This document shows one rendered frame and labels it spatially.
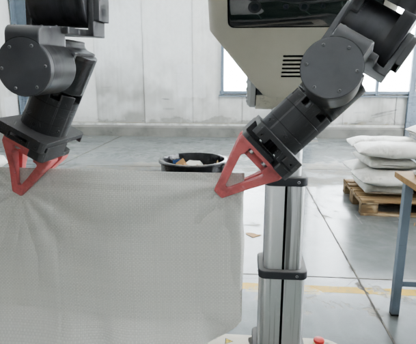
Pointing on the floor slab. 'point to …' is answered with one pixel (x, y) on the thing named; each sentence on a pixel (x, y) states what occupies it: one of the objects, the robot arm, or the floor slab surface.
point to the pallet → (369, 200)
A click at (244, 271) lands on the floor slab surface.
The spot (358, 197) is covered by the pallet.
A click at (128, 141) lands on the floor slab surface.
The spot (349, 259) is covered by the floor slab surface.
